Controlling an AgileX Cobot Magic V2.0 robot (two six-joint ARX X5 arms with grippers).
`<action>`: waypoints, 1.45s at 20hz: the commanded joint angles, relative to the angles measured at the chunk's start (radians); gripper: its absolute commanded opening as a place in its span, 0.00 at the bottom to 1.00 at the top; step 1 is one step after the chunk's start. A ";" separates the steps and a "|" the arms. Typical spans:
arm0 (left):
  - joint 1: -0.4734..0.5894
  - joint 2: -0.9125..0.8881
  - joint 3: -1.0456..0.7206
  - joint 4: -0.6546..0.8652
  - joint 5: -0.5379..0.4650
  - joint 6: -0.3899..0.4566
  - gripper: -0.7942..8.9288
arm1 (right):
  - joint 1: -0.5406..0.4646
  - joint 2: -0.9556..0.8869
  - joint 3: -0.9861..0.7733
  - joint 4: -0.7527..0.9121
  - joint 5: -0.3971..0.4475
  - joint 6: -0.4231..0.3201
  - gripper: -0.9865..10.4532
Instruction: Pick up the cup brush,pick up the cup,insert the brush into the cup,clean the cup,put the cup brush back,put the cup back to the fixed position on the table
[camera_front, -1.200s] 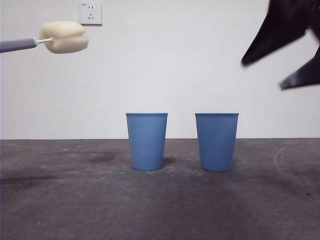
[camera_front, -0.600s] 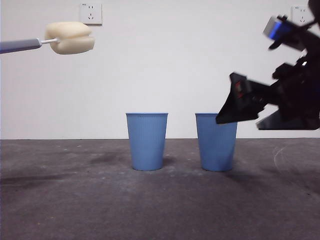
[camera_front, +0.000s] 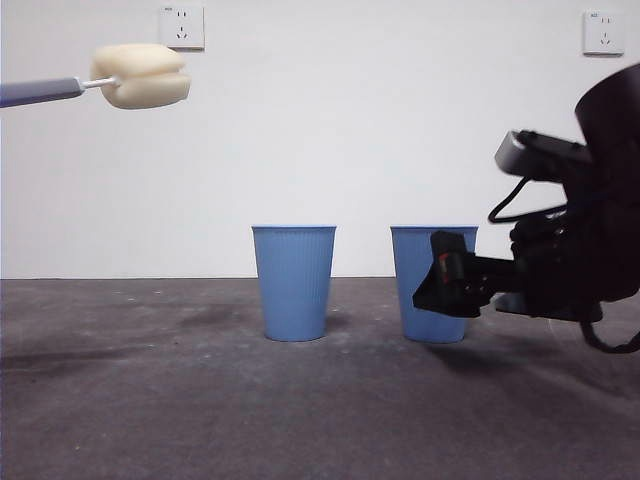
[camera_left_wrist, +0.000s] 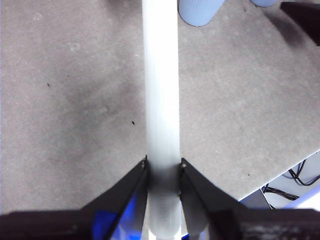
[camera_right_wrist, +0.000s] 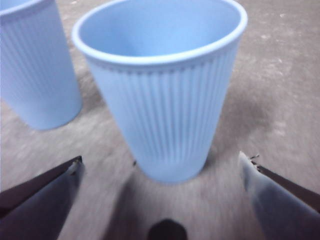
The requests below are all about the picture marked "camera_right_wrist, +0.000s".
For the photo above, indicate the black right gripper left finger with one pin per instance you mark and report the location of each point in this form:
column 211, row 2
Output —
column 37, row 205

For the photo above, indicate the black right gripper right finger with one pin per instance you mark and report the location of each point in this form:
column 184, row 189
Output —
column 282, row 210

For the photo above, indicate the blue ribbed plastic cup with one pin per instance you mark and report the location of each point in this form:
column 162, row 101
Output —
column 37, row 75
column 165, row 105

